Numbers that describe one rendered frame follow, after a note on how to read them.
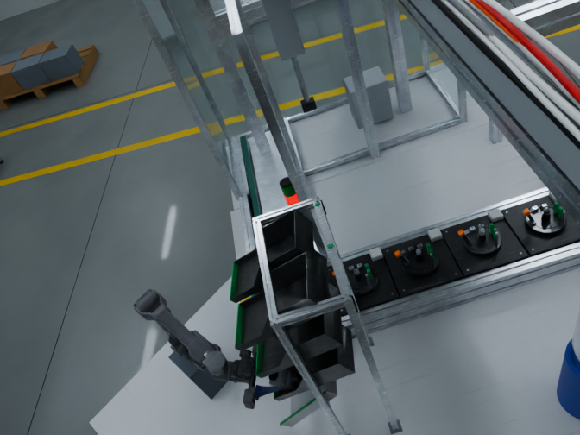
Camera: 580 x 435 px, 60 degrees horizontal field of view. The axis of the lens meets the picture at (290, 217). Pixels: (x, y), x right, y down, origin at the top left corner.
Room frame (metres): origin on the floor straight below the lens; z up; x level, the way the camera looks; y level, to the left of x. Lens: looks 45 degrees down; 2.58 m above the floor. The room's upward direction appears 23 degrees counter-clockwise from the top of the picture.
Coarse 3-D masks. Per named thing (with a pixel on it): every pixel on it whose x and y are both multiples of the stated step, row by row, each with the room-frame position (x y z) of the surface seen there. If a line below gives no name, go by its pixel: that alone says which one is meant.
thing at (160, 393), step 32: (224, 288) 1.49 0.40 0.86; (192, 320) 1.39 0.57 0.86; (224, 320) 1.32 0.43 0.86; (160, 352) 1.30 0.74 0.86; (224, 352) 1.17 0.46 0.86; (128, 384) 1.22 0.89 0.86; (160, 384) 1.16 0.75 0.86; (192, 384) 1.09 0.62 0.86; (96, 416) 1.14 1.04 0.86; (128, 416) 1.08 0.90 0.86; (160, 416) 1.02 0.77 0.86; (192, 416) 0.97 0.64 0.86; (224, 416) 0.91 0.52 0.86
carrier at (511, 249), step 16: (464, 224) 1.20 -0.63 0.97; (480, 224) 1.15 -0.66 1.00; (496, 224) 1.14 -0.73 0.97; (448, 240) 1.16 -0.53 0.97; (464, 240) 1.12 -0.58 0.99; (480, 240) 1.09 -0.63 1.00; (496, 240) 1.03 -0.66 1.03; (512, 240) 1.05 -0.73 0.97; (464, 256) 1.07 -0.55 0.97; (480, 256) 1.04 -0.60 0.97; (496, 256) 1.01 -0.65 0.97; (512, 256) 0.98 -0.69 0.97; (528, 256) 0.96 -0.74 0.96; (464, 272) 1.00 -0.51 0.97; (480, 272) 0.98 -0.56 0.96
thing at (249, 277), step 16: (272, 224) 0.94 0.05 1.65; (288, 224) 0.93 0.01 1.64; (304, 224) 0.89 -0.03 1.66; (272, 240) 0.95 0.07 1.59; (288, 240) 0.92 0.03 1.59; (304, 240) 0.84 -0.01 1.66; (256, 256) 0.96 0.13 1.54; (272, 256) 0.92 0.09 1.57; (288, 256) 0.81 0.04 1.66; (240, 272) 0.96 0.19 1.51; (256, 272) 0.91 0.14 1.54; (240, 288) 0.90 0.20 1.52; (256, 288) 0.84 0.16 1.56
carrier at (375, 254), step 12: (372, 252) 1.24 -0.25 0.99; (348, 264) 1.25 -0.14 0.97; (360, 264) 1.20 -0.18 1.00; (372, 264) 1.20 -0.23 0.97; (384, 264) 1.18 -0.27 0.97; (348, 276) 1.18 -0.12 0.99; (360, 276) 1.14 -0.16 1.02; (372, 276) 1.14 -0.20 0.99; (384, 276) 1.13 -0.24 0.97; (360, 288) 1.11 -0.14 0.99; (372, 288) 1.09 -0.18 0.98; (384, 288) 1.08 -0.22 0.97; (360, 300) 1.07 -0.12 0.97; (372, 300) 1.05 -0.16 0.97; (384, 300) 1.03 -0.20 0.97
